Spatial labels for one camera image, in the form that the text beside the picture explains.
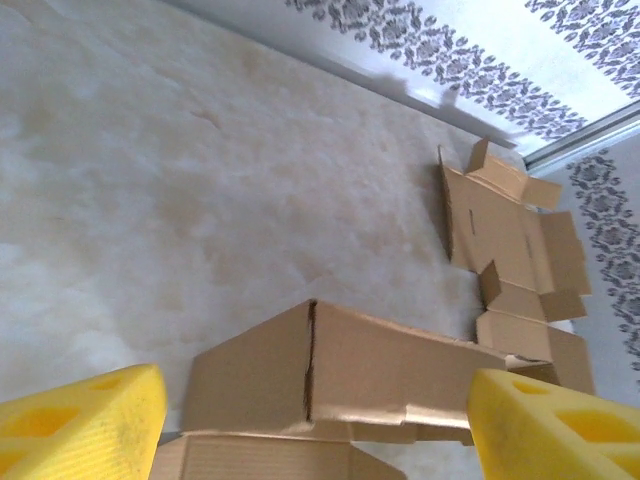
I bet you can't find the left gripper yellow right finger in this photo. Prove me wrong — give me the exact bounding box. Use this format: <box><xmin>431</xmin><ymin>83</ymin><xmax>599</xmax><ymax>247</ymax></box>
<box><xmin>467</xmin><ymin>367</ymin><xmax>640</xmax><ymax>480</ymax></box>

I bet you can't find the aluminium rear rail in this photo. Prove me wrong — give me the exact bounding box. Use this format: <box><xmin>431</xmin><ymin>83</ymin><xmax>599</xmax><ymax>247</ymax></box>
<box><xmin>164</xmin><ymin>0</ymin><xmax>524</xmax><ymax>151</ymax></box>

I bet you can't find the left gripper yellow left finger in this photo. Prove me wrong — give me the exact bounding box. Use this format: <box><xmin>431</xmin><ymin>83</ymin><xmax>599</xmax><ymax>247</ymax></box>
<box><xmin>0</xmin><ymin>363</ymin><xmax>168</xmax><ymax>480</ymax></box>

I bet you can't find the aluminium corner post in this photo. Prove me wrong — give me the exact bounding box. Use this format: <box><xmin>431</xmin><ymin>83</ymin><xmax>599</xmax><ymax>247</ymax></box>
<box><xmin>523</xmin><ymin>97</ymin><xmax>640</xmax><ymax>170</ymax></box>

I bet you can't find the brown cardboard box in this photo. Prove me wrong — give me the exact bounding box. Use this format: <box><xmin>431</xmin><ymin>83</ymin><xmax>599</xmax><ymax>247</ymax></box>
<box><xmin>149</xmin><ymin>298</ymin><xmax>511</xmax><ymax>480</ymax></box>
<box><xmin>437</xmin><ymin>138</ymin><xmax>597</xmax><ymax>396</ymax></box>

